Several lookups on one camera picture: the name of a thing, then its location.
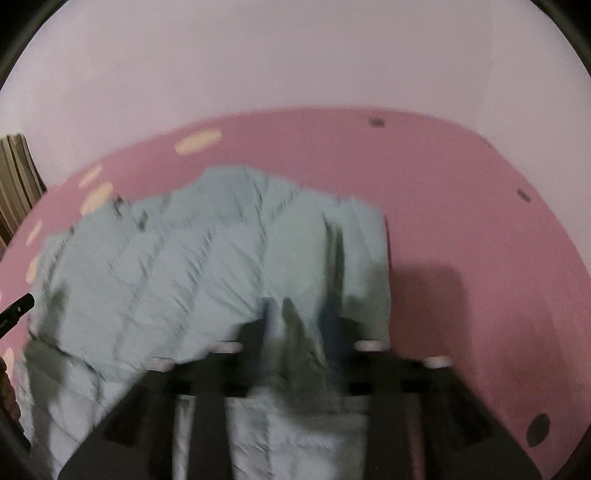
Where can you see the light green puffer jacket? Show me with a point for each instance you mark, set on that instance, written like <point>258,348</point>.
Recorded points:
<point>184,258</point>

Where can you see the striped brown cloth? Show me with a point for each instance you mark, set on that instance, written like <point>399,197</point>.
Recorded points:
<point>16,189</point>

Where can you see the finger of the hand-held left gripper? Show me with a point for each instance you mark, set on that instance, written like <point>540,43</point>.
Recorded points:
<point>16,310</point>

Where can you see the pink dotted bedsheet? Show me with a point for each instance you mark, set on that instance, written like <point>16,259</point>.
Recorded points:
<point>461,221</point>

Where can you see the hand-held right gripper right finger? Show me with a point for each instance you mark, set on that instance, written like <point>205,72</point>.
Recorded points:
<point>331,325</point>

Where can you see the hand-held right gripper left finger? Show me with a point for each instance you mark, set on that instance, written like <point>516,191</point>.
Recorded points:
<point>269,323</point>

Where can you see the person's left forearm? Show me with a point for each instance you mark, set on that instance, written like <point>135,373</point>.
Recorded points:
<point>7,392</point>

